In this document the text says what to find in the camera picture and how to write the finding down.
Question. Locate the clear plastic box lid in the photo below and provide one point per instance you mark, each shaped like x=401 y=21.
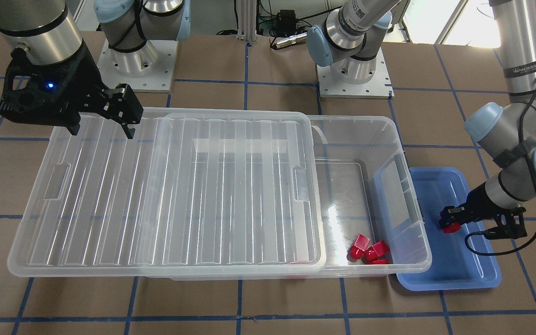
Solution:
x=81 y=216

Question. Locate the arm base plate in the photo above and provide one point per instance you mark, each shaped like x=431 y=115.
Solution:
x=148 y=70
x=350 y=78

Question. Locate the black power adapter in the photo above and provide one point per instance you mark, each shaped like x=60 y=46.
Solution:
x=286 y=22

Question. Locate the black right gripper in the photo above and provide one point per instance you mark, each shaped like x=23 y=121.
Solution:
x=83 y=90

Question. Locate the blue plastic tray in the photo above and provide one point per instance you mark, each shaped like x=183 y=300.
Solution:
x=408 y=213

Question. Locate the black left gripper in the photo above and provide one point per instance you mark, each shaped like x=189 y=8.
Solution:
x=478 y=202

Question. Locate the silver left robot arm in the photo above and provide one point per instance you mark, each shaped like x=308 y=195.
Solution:
x=506 y=133

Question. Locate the silver metal cylinder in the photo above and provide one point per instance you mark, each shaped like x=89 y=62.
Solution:
x=293 y=40

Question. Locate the clear plastic storage box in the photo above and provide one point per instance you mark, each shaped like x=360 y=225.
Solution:
x=370 y=195

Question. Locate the aluminium frame post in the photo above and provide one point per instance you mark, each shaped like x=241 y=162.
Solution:
x=246 y=20

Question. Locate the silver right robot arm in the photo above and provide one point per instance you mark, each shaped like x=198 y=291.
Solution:
x=48 y=31

